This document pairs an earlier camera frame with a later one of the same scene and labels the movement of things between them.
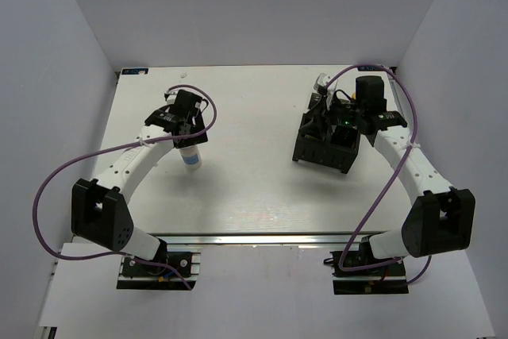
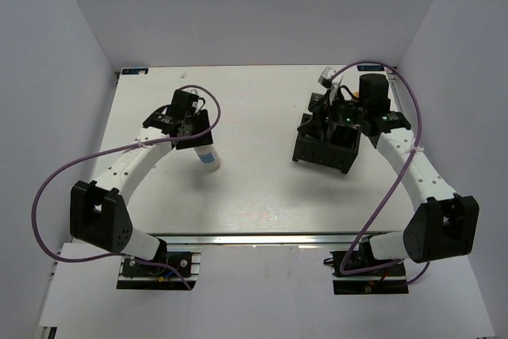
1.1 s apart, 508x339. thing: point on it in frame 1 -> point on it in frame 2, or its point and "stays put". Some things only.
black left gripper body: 191,140 stays put
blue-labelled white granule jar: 191,156 -> 209,156
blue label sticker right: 370,68 stays put
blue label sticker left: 133,71 stays put
